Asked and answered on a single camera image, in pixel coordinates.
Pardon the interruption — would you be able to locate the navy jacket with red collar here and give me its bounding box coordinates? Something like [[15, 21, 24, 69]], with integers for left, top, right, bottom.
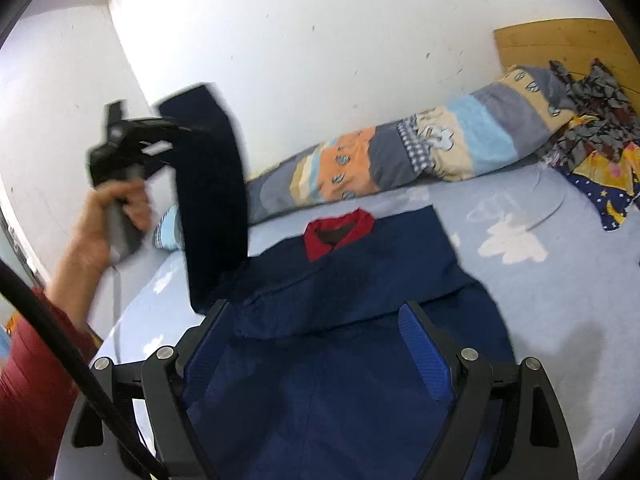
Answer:
[[157, 82, 517, 480]]

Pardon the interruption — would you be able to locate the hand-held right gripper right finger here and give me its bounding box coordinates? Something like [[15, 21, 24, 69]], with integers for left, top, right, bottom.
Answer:
[[397, 301, 581, 480]]

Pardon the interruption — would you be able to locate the person's left hand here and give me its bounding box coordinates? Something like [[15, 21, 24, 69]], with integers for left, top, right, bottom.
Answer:
[[64, 177, 154, 283]]

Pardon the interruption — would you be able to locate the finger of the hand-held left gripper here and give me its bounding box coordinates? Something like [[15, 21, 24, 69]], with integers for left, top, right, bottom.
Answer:
[[131, 142, 177, 182], [122, 116, 198, 145]]

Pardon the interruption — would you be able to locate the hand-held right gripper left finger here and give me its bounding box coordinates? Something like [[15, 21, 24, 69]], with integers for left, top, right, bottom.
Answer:
[[70, 299, 236, 480]]

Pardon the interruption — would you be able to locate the yellow and navy star cloth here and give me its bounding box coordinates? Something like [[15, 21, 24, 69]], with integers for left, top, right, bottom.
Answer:
[[554, 115, 640, 233]]

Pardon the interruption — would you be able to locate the grey leaf-patterned cloth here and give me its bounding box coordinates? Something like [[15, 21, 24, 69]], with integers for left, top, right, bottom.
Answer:
[[542, 58, 640, 172]]

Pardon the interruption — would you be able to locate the person's left forearm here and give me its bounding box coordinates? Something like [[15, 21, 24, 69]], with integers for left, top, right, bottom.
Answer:
[[0, 262, 102, 480]]

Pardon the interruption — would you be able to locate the black cable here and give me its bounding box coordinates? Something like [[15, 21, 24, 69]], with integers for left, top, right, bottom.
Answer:
[[0, 259, 171, 480]]

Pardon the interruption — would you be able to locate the light blue cloud-print bed sheet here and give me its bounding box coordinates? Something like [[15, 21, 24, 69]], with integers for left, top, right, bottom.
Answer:
[[52, 160, 640, 480]]

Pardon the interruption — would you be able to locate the wooden headboard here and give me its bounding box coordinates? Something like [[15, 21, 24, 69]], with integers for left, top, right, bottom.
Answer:
[[493, 18, 640, 107]]

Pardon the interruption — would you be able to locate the striped patchwork long pillow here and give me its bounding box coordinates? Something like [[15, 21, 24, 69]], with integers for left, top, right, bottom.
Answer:
[[152, 65, 577, 252]]

